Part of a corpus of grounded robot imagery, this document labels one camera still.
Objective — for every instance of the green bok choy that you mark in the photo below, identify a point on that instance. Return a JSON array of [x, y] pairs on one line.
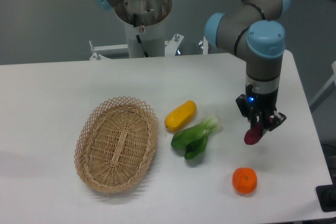
[[194, 139]]

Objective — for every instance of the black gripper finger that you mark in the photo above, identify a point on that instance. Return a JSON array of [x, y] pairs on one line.
[[268, 122], [254, 123]]

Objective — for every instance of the white frame right edge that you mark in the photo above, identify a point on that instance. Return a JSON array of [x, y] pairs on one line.
[[324, 92]]

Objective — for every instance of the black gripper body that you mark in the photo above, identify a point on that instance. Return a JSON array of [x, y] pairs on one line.
[[252, 100]]

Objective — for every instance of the black device at table edge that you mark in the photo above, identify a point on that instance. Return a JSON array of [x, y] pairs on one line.
[[326, 197]]

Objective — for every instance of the yellow mango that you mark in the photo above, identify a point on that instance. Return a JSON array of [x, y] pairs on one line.
[[180, 116]]

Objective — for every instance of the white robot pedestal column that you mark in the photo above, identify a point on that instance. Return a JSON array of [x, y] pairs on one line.
[[145, 41]]

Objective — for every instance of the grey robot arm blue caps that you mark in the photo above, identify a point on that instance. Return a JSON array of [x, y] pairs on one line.
[[252, 34]]

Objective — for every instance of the purple sweet potato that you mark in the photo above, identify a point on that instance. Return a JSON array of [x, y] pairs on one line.
[[249, 139]]

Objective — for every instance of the white metal base frame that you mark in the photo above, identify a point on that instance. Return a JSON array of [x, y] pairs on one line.
[[172, 48]]

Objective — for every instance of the orange tangerine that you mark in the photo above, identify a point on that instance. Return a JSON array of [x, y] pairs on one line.
[[244, 180]]

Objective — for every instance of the woven wicker basket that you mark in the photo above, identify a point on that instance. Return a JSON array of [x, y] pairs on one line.
[[116, 145]]

